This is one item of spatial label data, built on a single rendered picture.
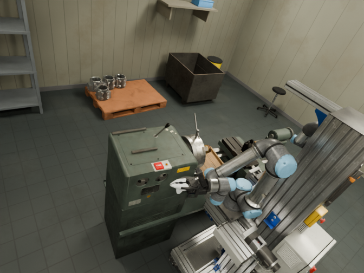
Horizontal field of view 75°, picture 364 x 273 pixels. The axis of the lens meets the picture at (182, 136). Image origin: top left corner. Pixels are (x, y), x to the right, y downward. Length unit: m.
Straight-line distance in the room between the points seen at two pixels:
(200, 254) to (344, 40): 4.39
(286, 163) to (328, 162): 0.24
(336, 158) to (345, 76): 4.04
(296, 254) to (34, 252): 2.25
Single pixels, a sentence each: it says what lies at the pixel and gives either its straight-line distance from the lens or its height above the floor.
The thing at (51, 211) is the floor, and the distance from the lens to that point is 3.02.
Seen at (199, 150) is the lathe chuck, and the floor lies 1.20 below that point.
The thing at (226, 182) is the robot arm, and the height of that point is 1.59.
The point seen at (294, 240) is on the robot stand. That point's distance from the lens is 1.81.
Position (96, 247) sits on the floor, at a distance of 2.77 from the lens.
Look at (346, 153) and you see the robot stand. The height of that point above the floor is 1.91.
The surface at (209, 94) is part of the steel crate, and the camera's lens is 5.02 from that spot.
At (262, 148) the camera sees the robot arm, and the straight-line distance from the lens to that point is 1.39.
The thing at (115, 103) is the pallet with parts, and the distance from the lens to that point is 4.27.
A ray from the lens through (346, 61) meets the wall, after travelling 5.39.
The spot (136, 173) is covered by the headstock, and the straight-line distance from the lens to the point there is 1.65.
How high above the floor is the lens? 2.51
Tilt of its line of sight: 38 degrees down
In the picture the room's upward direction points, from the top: 17 degrees clockwise
